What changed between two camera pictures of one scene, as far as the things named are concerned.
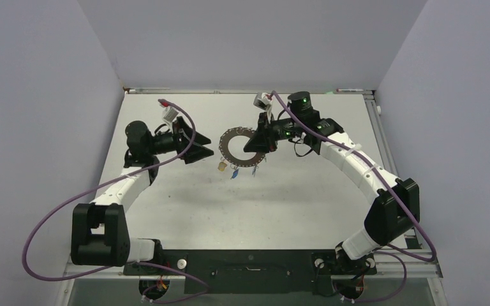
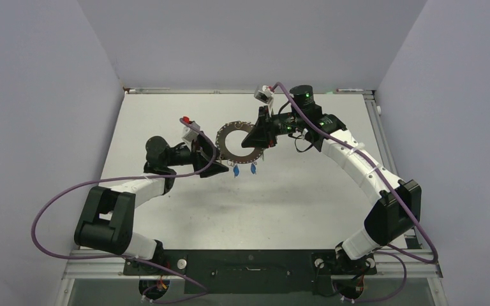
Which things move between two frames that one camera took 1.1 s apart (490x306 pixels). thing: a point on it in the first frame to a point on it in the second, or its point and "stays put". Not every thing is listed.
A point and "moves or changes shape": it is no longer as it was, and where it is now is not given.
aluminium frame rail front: [393, 267] stays put
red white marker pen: [338, 90] stays put
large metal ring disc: [223, 147] moves or changes shape
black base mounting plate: [252, 271] stays put
